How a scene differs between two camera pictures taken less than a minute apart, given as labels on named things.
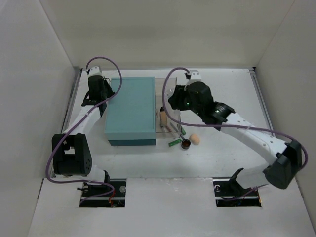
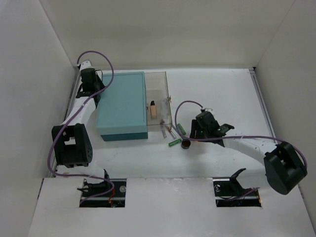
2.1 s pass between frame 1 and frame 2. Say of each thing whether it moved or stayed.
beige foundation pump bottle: moved
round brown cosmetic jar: stayed
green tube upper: stayed
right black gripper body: moved
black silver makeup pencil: stayed
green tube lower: stayed
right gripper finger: moved
